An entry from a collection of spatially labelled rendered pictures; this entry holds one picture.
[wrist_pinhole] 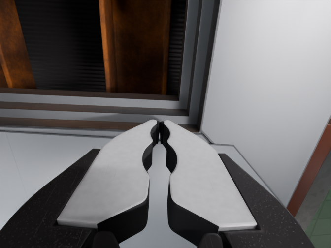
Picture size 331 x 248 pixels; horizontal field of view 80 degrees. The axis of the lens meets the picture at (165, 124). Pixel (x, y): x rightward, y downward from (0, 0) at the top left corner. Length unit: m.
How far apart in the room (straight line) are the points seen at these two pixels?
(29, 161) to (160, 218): 0.12
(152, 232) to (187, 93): 0.14
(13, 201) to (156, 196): 0.12
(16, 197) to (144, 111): 0.13
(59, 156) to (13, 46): 0.20
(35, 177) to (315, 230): 2.06
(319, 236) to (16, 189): 2.16
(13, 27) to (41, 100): 0.17
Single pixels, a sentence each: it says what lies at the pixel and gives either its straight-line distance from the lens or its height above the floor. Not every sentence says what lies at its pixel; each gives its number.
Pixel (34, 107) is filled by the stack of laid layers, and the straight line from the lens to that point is 0.18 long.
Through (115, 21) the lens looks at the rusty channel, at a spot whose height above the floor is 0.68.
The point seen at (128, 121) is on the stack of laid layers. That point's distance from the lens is 0.16.
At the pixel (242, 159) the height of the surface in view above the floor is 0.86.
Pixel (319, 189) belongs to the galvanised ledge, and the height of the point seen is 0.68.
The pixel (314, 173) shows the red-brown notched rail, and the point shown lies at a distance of 0.26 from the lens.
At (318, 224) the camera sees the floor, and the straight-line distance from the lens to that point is 2.08.
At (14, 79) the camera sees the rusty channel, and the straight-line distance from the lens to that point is 0.33.
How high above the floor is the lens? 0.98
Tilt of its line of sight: 62 degrees down
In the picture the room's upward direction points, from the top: 178 degrees clockwise
